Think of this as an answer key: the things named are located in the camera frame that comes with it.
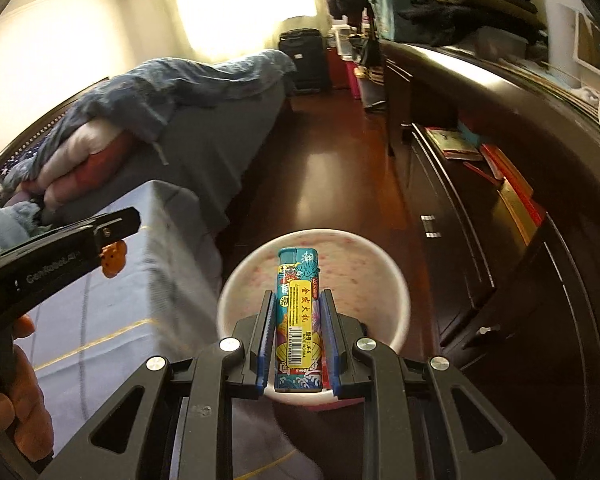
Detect blue tablecloth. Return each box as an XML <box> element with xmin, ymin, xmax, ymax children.
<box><xmin>10</xmin><ymin>180</ymin><xmax>326</xmax><ymax>480</ymax></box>

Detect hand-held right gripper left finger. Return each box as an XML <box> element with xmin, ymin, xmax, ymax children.
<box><xmin>40</xmin><ymin>290</ymin><xmax>276</xmax><ymax>480</ymax></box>

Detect blue and pink duvet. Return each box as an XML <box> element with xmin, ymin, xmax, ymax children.
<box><xmin>2</xmin><ymin>49</ymin><xmax>298</xmax><ymax>211</ymax></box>

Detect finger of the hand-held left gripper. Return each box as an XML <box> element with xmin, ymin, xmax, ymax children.
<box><xmin>92</xmin><ymin>206</ymin><xmax>142</xmax><ymax>266</ymax></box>

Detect green book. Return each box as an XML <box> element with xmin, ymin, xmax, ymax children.
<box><xmin>425</xmin><ymin>127</ymin><xmax>481</xmax><ymax>161</ymax></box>

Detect dark wooden cabinet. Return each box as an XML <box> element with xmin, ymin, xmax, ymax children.
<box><xmin>380</xmin><ymin>40</ymin><xmax>600</xmax><ymax>480</ymax></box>

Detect pile of dark clothes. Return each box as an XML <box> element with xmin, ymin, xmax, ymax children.
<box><xmin>400</xmin><ymin>0</ymin><xmax>548</xmax><ymax>48</ymax></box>

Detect pink box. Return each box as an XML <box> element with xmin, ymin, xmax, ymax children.
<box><xmin>337</xmin><ymin>52</ymin><xmax>363</xmax><ymax>101</ymax></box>

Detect pink speckled bowl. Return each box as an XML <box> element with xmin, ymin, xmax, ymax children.
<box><xmin>216</xmin><ymin>230</ymin><xmax>412</xmax><ymax>408</ymax></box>

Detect person's left hand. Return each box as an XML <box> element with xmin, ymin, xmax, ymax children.
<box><xmin>0</xmin><ymin>314</ymin><xmax>55</xmax><ymax>471</ymax></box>

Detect black suitcase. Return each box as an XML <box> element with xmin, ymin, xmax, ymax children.
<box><xmin>278</xmin><ymin>29</ymin><xmax>331</xmax><ymax>93</ymax></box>

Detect light blue blanket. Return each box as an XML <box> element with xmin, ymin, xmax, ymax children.
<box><xmin>0</xmin><ymin>200</ymin><xmax>43</xmax><ymax>263</ymax></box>

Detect colourful printed lighter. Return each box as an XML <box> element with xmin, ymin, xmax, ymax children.
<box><xmin>274</xmin><ymin>247</ymin><xmax>326</xmax><ymax>393</ymax></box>

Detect bright window curtain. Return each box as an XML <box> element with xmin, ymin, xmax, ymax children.
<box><xmin>172</xmin><ymin>0</ymin><xmax>321</xmax><ymax>61</ymax></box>

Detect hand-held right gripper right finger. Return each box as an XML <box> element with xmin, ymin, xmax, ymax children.
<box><xmin>320</xmin><ymin>290</ymin><xmax>556</xmax><ymax>480</ymax></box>

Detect small orange piece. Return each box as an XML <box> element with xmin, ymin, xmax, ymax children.
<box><xmin>101</xmin><ymin>240</ymin><xmax>128</xmax><ymax>279</ymax></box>

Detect books in open drawer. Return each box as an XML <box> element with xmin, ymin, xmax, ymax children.
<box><xmin>480</xmin><ymin>144</ymin><xmax>546</xmax><ymax>226</ymax></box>

